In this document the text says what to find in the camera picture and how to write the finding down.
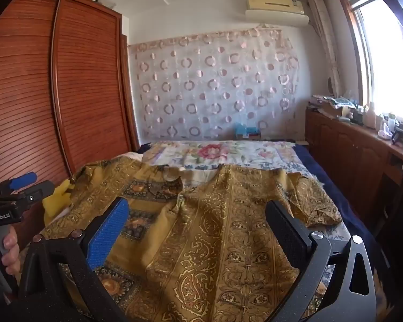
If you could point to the wall air conditioner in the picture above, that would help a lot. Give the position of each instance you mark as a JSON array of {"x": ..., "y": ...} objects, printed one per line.
[{"x": 275, "y": 5}]

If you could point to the pink floral blanket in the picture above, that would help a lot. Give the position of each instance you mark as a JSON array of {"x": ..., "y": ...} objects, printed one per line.
[{"x": 215, "y": 151}]

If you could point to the small white container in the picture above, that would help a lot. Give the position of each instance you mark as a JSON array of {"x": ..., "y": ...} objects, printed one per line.
[{"x": 385, "y": 132}]

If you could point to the person's left hand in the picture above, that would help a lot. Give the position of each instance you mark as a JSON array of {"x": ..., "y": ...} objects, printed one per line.
[{"x": 10, "y": 253}]

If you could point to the pile of papers and cloths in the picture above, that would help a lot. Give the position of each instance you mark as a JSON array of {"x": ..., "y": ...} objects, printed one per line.
[{"x": 329, "y": 104}]

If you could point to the gold patterned garment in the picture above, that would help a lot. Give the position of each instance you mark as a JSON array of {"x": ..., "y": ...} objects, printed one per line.
[{"x": 201, "y": 241}]

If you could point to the blue floral quilt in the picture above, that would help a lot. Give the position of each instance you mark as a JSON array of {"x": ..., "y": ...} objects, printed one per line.
[{"x": 299, "y": 169}]

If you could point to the wooden slatted wardrobe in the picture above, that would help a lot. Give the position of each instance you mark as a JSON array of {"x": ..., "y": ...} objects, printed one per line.
[{"x": 27, "y": 90}]

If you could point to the wood-framed window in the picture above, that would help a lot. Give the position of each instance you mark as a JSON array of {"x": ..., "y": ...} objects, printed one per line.
[{"x": 386, "y": 57}]

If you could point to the circle-patterned sheer curtain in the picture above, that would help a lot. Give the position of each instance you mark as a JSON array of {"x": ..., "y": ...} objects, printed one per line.
[{"x": 205, "y": 90}]

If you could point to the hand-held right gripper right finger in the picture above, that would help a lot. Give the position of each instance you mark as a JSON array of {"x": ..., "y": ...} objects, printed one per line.
[{"x": 288, "y": 238}]

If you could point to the cream window curtain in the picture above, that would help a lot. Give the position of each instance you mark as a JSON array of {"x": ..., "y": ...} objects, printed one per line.
[{"x": 325, "y": 40}]

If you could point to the long wooden cabinet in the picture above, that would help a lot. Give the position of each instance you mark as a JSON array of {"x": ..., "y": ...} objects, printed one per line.
[{"x": 349, "y": 161}]

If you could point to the navy blue bed sheet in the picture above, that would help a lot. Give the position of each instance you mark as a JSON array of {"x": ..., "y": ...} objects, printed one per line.
[{"x": 339, "y": 194}]

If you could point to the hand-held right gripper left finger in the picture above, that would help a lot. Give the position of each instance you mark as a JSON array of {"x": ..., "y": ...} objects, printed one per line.
[{"x": 107, "y": 231}]

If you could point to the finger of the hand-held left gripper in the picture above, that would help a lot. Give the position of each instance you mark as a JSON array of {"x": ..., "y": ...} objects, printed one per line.
[
  {"x": 22, "y": 180},
  {"x": 37, "y": 192}
]

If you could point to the white plastic bottle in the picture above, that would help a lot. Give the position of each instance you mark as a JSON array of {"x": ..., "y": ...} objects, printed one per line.
[{"x": 369, "y": 117}]

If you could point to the round dark hand fan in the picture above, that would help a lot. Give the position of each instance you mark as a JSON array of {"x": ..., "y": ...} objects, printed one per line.
[{"x": 330, "y": 87}]

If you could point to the yellow plush toy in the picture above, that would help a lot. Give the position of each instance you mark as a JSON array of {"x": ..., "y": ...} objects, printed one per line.
[{"x": 55, "y": 199}]

